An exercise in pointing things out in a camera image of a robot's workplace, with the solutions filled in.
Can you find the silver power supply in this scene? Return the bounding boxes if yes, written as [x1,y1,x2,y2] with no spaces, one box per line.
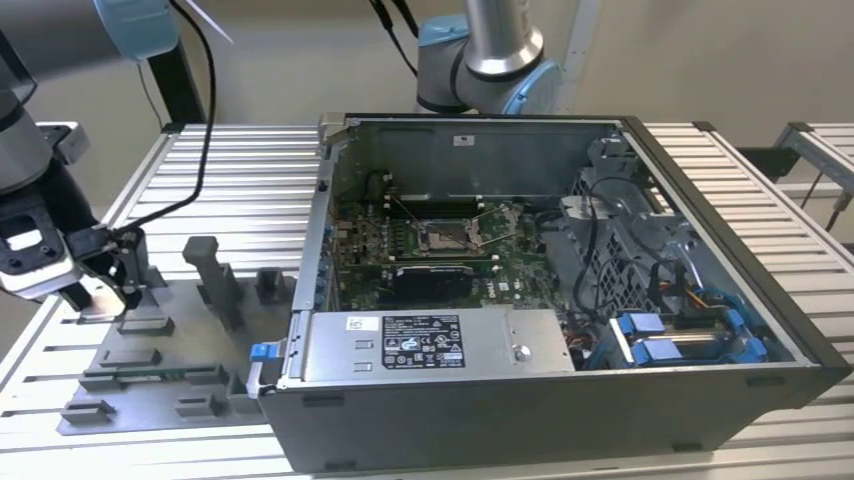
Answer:
[303,308,577,377]

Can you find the black RAM slot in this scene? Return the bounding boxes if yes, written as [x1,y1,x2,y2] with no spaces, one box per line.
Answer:
[385,192,485,207]

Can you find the grey wrist bracket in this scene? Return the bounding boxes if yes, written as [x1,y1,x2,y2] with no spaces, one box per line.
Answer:
[36,121,93,164]

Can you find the black wire in case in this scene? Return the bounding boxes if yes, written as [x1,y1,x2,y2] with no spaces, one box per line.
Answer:
[574,177,664,312]

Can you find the black expansion card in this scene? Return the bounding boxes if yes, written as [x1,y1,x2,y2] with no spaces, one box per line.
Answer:
[391,264,477,306]

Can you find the black power supply label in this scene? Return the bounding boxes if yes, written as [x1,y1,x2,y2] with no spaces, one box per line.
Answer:
[379,314,462,370]

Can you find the green motherboard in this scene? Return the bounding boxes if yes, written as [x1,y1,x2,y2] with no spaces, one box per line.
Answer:
[330,197,569,311]

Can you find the green RAM stick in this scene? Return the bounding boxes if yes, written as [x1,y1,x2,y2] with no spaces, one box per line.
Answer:
[86,367,219,382]

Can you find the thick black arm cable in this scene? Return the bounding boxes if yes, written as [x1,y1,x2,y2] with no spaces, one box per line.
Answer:
[110,0,219,232]

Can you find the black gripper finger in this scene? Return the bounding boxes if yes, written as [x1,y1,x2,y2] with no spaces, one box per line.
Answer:
[99,227,153,311]
[58,279,94,314]

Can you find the metal socket cover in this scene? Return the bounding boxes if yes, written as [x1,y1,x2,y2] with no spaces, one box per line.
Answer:
[470,203,526,246]

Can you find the grey parts rack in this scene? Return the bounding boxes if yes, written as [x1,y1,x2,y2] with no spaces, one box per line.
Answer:
[56,235,299,436]

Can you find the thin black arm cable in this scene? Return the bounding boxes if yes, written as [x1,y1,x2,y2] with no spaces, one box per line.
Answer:
[370,0,423,77]

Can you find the black upright pole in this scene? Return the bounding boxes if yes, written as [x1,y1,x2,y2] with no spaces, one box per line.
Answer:
[146,44,206,126]

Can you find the dark grey PC case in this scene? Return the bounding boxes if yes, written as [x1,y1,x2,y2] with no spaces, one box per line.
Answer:
[257,112,854,474]

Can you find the CPU socket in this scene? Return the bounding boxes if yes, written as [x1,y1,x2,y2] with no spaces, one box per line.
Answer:
[417,218,486,254]

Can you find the thin wire locking lever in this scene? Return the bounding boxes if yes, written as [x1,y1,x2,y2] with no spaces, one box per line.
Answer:
[391,194,423,224]

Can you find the metal slat side table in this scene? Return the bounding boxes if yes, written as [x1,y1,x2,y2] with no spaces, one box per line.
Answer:
[773,122,854,201]

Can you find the grey metal drive cage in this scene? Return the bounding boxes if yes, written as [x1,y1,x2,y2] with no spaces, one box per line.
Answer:
[540,164,796,371]

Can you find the large blue disk carrier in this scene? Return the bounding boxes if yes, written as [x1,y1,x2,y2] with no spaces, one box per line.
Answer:
[633,339,684,367]

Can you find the small blue disk carrier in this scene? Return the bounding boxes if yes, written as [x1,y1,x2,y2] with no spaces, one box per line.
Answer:
[617,312,666,334]

